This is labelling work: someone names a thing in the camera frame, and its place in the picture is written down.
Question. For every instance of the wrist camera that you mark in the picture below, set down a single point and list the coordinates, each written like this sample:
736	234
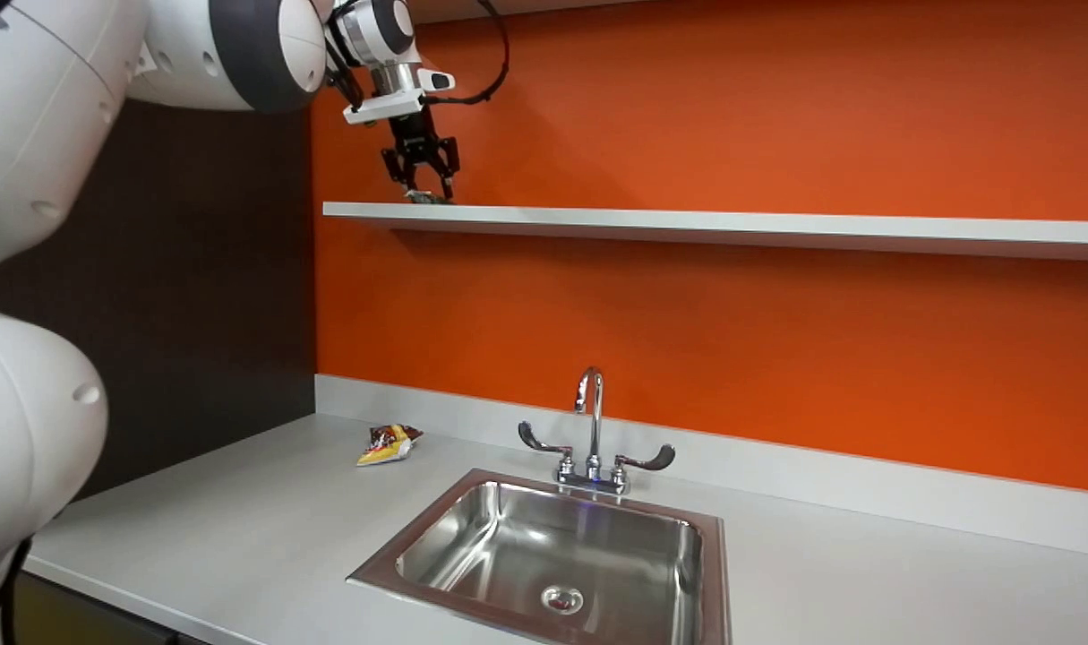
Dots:
384	106

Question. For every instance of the small dark candy wrapper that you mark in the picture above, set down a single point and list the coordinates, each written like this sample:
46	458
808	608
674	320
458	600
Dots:
425	196

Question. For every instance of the white wall shelf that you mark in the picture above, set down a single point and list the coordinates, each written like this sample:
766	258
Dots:
732	228

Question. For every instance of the chrome tap lever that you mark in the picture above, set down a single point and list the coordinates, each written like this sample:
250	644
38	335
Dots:
540	441
648	460

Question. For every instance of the yellow and brown candy bar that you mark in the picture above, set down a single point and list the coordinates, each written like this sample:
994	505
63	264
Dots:
389	443

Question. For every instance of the chrome tap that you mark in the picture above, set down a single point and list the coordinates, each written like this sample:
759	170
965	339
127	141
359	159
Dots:
594	430

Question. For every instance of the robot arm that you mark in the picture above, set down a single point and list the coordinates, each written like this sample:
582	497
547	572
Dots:
51	107

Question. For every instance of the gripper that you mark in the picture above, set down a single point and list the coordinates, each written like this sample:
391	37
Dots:
413	134

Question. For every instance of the stainless steel sink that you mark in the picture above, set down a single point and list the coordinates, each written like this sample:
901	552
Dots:
552	564

